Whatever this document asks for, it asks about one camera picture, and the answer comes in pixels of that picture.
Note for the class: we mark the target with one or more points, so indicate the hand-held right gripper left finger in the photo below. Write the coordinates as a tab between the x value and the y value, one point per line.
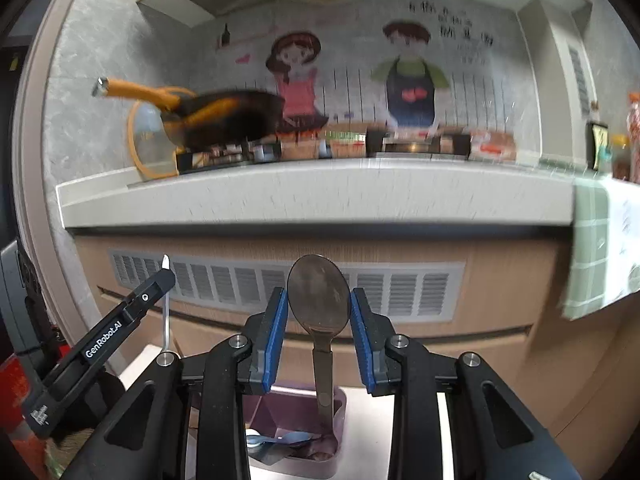
274	345

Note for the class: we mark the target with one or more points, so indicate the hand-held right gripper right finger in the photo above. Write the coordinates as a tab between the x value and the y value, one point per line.
364	345

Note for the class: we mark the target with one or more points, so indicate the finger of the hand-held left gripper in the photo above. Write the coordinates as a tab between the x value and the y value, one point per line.
150	295

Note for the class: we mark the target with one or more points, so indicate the thin metal utensil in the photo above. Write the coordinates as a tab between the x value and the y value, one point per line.
165	315

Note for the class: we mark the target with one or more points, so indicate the purple utensil container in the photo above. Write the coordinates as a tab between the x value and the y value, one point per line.
265	410

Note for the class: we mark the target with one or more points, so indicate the metal spoon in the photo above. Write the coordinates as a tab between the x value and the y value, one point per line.
317	295

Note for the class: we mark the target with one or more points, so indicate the blue spoon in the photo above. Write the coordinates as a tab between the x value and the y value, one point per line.
282	441

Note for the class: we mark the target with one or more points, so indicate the white vent grille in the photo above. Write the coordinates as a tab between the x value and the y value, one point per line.
225	280

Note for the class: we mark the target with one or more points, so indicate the wooden kitchen counter cabinet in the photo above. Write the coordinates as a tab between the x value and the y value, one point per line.
500	300

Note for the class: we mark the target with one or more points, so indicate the glass lid with orange rim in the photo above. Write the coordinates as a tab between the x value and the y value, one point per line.
150	145

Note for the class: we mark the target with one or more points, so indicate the black gas stove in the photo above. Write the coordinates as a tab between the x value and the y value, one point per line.
415	147

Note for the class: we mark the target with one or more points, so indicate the green checked cloth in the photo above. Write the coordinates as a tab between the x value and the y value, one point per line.
590	240

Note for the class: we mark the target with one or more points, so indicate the yellow and black packet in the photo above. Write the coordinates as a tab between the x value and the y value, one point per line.
598	145

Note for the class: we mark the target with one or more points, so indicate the orange-capped bottle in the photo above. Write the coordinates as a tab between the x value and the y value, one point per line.
620	157

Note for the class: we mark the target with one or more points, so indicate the white louvred panel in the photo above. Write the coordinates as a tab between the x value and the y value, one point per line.
581	82

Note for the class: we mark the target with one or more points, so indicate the red-filled bottle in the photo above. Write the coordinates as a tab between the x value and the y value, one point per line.
634	135

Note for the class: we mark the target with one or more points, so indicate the cartoon wall poster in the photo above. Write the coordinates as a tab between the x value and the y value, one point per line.
410	75

